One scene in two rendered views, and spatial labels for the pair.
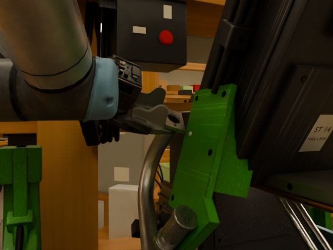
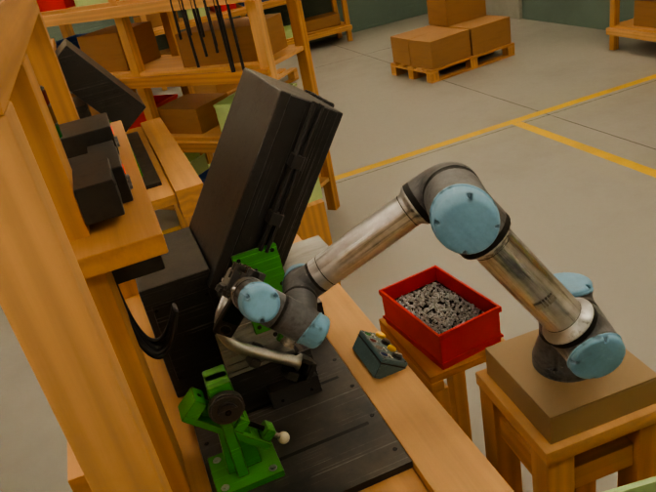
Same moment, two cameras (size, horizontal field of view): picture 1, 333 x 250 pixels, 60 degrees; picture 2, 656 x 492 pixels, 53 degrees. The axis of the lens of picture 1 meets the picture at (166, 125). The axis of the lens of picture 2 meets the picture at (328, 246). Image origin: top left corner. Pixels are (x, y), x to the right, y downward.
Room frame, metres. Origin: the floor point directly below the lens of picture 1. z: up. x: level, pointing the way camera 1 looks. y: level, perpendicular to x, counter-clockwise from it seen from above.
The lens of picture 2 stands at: (0.13, 1.35, 1.99)
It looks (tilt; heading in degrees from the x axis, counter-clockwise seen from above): 27 degrees down; 276
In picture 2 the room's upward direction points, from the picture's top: 12 degrees counter-clockwise
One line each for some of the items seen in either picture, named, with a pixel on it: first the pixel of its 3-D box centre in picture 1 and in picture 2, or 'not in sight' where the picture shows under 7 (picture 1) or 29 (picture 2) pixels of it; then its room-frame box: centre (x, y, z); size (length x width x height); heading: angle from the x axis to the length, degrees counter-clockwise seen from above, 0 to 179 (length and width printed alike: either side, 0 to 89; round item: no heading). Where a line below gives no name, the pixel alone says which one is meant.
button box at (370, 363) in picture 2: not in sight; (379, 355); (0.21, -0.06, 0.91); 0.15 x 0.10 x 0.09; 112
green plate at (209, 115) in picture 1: (216, 149); (262, 283); (0.48, -0.08, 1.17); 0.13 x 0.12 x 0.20; 112
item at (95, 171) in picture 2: not in sight; (98, 189); (0.66, 0.22, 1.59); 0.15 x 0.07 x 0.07; 112
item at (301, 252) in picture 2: (304, 180); (265, 271); (0.50, -0.24, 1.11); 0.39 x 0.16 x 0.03; 22
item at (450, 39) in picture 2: not in sight; (449, 32); (-0.88, -6.57, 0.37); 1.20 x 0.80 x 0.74; 30
